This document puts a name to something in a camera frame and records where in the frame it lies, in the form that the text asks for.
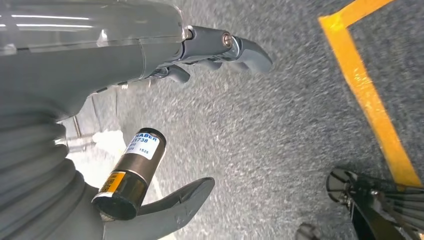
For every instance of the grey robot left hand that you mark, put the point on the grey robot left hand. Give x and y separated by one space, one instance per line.
82 63

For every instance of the grey caster wheel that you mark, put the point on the grey caster wheel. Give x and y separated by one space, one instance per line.
339 185
308 232

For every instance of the yellow floor tape square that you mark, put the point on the yellow floor tape square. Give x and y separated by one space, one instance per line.
364 89

